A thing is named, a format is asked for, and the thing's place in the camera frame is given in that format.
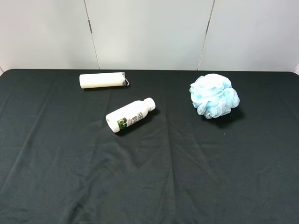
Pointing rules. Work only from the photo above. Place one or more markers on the blue and white bath loofah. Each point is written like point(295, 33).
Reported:
point(213, 96)

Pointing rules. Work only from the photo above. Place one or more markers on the white bottle with green label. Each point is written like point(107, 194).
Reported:
point(129, 114)

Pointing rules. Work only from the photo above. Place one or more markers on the white cylinder in plastic wrap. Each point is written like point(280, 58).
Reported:
point(101, 80)

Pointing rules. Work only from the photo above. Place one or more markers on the black tablecloth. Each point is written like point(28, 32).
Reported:
point(60, 163)

